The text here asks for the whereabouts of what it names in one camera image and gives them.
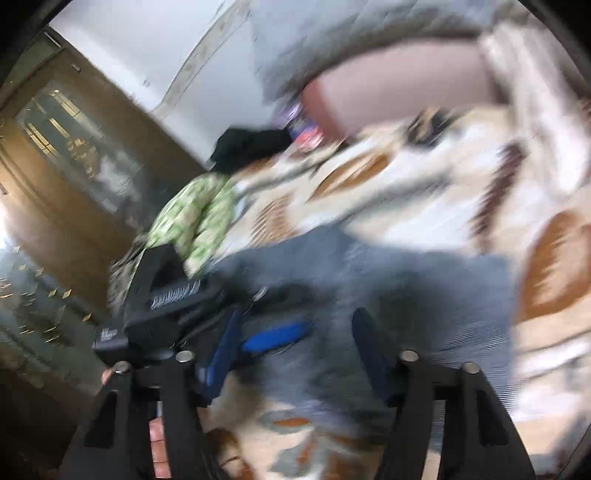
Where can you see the green patterned folded blanket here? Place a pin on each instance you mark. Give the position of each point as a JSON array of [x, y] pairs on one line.
[[195, 221]]

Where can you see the colourful small packet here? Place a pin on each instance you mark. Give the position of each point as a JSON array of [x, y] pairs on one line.
[[306, 134]]

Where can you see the brown wooden cabinet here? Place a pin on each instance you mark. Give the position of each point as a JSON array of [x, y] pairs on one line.
[[83, 169]]

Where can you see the person's left hand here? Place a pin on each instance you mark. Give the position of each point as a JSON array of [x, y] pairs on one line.
[[105, 376]]

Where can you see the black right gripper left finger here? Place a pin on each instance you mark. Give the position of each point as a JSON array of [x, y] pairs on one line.
[[113, 441]]

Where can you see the grey pillow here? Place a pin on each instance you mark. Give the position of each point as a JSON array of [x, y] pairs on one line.
[[294, 41]]

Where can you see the black beige hair bow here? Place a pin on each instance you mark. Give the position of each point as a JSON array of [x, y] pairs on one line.
[[429, 126]]

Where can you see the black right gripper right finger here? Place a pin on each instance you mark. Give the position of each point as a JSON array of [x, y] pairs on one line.
[[480, 440]]

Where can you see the leaf-patterned cream blanket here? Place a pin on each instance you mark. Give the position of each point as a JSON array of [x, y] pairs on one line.
[[474, 193]]

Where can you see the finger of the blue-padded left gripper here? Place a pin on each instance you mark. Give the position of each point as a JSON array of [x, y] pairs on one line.
[[276, 338]]

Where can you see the black cloth item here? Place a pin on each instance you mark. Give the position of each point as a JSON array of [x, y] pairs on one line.
[[237, 148]]

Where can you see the pink headboard cushion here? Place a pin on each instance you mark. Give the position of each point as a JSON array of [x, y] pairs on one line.
[[398, 82]]

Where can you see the grey-blue denim pants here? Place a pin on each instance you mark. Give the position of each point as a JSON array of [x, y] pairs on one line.
[[446, 306]]

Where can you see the cream crumpled cloth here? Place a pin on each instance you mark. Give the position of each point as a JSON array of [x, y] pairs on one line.
[[549, 122]]

